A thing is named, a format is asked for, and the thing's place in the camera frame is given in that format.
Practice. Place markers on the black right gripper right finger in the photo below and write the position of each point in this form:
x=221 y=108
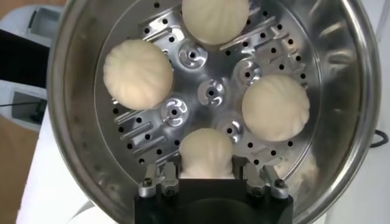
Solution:
x=268 y=184

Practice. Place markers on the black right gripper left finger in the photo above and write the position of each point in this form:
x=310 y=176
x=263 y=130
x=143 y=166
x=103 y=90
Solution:
x=158 y=182

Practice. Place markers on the white steamed baozi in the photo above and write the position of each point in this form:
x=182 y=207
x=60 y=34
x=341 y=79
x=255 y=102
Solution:
x=275 y=108
x=207 y=149
x=137 y=74
x=214 y=18

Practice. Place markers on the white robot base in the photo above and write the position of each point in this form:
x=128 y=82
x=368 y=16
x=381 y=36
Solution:
x=21 y=58

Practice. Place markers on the perforated steel steamer basket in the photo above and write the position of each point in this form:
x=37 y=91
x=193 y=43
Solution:
x=335 y=76

